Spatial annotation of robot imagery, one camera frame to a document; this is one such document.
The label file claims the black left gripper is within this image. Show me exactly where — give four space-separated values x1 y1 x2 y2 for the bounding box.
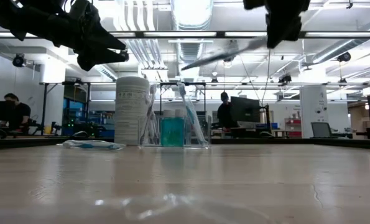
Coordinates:
57 0 126 72

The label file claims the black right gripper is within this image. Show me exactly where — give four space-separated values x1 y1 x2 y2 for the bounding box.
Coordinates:
243 0 312 50

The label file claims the clear acrylic organizer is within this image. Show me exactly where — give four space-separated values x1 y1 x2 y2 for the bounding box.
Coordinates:
137 114 213 149

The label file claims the black ceiling spotlight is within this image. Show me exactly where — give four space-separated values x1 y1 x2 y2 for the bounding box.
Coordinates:
277 73 293 85
119 49 131 63
12 54 27 68
336 51 352 63

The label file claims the black overhead beam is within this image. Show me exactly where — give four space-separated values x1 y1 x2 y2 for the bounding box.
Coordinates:
0 30 370 40

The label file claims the white wipes canister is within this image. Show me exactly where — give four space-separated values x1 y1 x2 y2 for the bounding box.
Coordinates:
114 76 150 146

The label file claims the blue storage rack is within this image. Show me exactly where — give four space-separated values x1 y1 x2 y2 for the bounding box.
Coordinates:
62 98 116 138

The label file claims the white square pillar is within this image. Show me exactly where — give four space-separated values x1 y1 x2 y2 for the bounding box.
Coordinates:
298 84 329 138

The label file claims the person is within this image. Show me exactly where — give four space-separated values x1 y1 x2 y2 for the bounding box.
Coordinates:
216 91 235 130
0 92 32 131

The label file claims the red shelf unit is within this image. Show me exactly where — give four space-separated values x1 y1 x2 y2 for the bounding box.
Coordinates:
284 117 302 138

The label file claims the black background rig frame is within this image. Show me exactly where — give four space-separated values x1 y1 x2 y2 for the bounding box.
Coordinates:
40 81 92 135
159 82 207 119

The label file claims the silver ventilation duct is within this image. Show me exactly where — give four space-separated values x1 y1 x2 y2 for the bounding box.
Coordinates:
171 0 214 99

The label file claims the black aluminium table frame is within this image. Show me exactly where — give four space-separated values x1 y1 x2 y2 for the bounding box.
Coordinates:
0 136 370 151

